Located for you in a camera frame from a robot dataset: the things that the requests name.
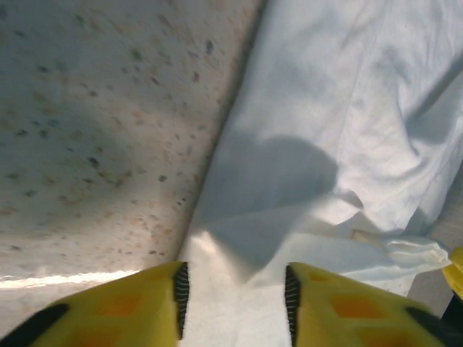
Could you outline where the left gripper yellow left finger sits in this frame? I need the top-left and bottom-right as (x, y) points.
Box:
(0, 260), (191, 347)

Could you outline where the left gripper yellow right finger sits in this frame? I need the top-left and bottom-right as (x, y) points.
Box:
(284, 262), (463, 347)

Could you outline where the white t-shirt with black print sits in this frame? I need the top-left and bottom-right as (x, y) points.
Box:
(179, 0), (463, 347)

